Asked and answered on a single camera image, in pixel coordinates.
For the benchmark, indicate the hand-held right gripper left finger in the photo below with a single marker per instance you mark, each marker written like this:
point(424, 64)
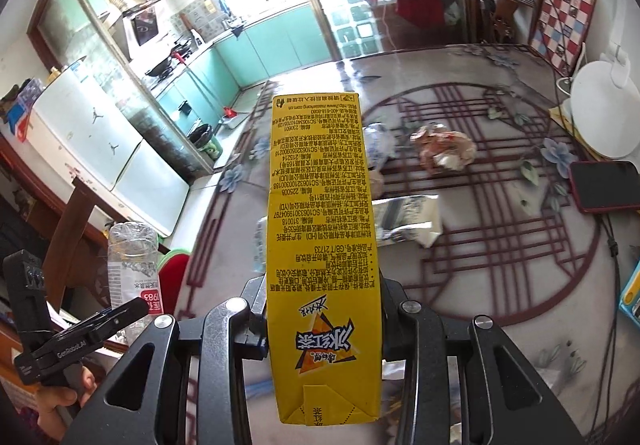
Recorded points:
point(252, 325)

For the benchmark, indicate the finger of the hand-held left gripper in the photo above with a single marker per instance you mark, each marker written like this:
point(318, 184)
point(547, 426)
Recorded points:
point(127, 312)

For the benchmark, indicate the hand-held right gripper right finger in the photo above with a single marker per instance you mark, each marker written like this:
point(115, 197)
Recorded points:
point(392, 340)

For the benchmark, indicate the clear plastic bottle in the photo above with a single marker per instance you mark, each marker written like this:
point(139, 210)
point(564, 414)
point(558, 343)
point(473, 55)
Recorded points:
point(130, 265)

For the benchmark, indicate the red bucket with green rim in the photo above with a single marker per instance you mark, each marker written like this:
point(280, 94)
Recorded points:
point(172, 280)

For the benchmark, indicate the yellow drink carton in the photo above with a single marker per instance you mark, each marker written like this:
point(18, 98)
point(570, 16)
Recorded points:
point(320, 225)

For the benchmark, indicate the white blue snack bag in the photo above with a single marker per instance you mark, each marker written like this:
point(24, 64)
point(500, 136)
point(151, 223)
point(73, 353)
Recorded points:
point(407, 220)

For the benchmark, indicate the pink wrapper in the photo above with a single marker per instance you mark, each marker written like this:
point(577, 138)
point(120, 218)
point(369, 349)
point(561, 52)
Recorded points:
point(442, 147)

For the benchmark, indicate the silver foil wrapper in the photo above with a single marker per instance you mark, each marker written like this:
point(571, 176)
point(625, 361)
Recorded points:
point(377, 140)

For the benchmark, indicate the person's left hand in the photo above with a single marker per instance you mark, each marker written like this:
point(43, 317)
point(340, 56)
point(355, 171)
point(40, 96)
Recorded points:
point(55, 410)

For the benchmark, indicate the crinkled pale blue wrapper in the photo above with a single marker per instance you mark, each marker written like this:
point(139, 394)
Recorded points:
point(260, 245)

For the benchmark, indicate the carved dark wooden chair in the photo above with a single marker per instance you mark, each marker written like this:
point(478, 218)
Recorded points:
point(75, 220)

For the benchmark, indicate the floral printed tablecloth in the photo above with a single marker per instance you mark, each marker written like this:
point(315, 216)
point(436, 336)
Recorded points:
point(500, 275)

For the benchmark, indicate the white refrigerator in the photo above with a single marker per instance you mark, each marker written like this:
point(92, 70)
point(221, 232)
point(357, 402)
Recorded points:
point(100, 150)

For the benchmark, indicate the black kitchen bin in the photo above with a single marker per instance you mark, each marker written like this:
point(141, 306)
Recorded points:
point(204, 140)

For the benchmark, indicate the red broom with dustpan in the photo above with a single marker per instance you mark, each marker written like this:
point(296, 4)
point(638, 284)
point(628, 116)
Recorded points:
point(230, 114)

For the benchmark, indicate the blue red box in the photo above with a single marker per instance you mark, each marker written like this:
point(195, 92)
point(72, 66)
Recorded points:
point(17, 112)

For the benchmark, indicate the black wok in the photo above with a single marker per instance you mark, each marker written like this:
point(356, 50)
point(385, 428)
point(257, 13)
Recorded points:
point(160, 67)

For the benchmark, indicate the red smartphone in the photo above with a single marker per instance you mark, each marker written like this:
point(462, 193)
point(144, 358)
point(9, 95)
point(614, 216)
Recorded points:
point(605, 185)

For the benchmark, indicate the teal kitchen cabinets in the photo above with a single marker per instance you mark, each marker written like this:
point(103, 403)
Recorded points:
point(260, 50)

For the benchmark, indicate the range hood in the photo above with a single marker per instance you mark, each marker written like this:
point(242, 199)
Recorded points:
point(145, 25)

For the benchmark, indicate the checkered cushion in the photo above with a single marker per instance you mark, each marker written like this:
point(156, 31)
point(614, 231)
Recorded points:
point(562, 25)

